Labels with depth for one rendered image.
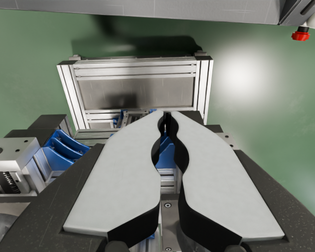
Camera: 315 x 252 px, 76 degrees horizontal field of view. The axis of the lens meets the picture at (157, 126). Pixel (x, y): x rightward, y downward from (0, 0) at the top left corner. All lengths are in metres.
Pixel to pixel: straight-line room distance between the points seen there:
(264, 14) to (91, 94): 1.05
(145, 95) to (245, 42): 0.69
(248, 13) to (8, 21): 1.40
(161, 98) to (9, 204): 0.91
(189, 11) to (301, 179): 2.12
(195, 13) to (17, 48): 1.37
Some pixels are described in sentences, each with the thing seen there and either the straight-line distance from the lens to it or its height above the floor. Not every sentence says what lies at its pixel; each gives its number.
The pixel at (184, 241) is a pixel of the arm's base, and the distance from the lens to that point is 0.52.
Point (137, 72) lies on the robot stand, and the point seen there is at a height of 0.23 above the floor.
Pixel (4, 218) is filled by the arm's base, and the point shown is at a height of 1.05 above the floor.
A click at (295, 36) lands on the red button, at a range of 0.61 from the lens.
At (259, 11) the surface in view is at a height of 0.95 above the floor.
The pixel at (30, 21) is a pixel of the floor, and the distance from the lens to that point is 1.53.
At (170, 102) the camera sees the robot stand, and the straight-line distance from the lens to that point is 1.24.
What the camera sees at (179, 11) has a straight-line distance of 0.38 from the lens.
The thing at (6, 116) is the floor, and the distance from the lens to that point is 1.92.
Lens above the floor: 1.32
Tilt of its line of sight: 57 degrees down
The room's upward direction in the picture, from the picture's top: 179 degrees counter-clockwise
